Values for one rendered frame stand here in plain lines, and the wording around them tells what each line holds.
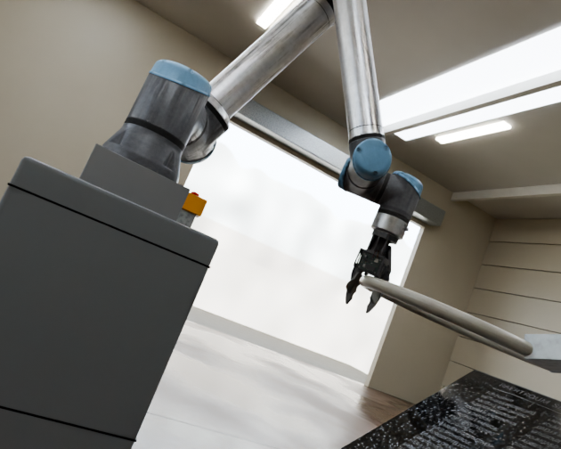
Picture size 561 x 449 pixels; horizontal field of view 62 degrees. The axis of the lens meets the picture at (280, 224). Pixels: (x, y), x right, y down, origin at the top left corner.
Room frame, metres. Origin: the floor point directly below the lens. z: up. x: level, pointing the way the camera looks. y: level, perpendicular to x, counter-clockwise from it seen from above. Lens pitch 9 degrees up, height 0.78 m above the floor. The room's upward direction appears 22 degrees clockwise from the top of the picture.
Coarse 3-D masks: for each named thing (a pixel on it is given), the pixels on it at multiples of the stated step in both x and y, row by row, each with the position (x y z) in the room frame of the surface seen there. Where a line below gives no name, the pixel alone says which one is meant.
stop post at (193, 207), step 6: (186, 198) 2.07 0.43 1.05; (192, 198) 2.08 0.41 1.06; (198, 198) 2.09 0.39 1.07; (186, 204) 2.08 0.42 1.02; (192, 204) 2.08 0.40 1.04; (198, 204) 2.09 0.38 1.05; (204, 204) 2.09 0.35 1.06; (186, 210) 2.09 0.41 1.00; (192, 210) 2.09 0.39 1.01; (198, 210) 2.09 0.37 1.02; (180, 216) 2.09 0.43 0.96; (186, 216) 2.10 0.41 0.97; (192, 216) 2.11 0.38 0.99; (198, 216) 2.15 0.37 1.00; (180, 222) 2.10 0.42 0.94; (186, 222) 2.10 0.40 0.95; (192, 222) 2.11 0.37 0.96
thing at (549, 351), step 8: (528, 336) 0.93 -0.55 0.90; (536, 336) 0.92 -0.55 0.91; (544, 336) 0.91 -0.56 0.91; (552, 336) 0.89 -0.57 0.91; (560, 336) 0.88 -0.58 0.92; (536, 344) 0.91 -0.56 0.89; (544, 344) 0.90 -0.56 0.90; (552, 344) 0.89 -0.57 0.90; (560, 344) 0.88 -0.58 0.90; (536, 352) 0.91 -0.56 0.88; (544, 352) 0.90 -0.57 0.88; (552, 352) 0.89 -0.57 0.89; (560, 352) 0.87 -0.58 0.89; (528, 360) 0.94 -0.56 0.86; (536, 360) 0.92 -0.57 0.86; (544, 360) 0.90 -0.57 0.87; (552, 360) 0.89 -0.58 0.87; (560, 360) 0.87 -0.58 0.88; (544, 368) 0.97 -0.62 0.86; (552, 368) 0.96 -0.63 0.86; (560, 368) 0.94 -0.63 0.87
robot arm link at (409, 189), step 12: (396, 180) 1.18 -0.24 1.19; (408, 180) 1.17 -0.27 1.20; (384, 192) 1.19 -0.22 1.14; (396, 192) 1.18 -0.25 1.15; (408, 192) 1.18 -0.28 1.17; (420, 192) 1.20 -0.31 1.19; (384, 204) 1.20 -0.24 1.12; (396, 204) 1.18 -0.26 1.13; (408, 204) 1.18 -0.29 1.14; (396, 216) 1.18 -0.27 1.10; (408, 216) 1.19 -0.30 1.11
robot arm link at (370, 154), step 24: (336, 0) 1.10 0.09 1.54; (360, 0) 1.07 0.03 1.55; (336, 24) 1.11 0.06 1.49; (360, 24) 1.07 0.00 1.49; (360, 48) 1.06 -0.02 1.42; (360, 72) 1.06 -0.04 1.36; (360, 96) 1.06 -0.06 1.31; (360, 120) 1.06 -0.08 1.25; (360, 144) 1.04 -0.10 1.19; (384, 144) 1.04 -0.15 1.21; (360, 168) 1.05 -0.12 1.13; (384, 168) 1.04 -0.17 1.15
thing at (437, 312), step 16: (368, 288) 1.24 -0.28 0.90; (384, 288) 1.03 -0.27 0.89; (400, 288) 1.00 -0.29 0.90; (400, 304) 1.36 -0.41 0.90; (416, 304) 0.97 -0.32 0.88; (432, 304) 0.94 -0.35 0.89; (432, 320) 1.37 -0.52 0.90; (448, 320) 0.93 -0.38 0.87; (464, 320) 0.92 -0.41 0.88; (480, 320) 0.92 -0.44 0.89; (480, 336) 1.30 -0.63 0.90; (496, 336) 0.91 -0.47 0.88; (512, 336) 0.91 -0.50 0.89; (512, 352) 1.22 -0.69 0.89; (528, 352) 0.92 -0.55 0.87
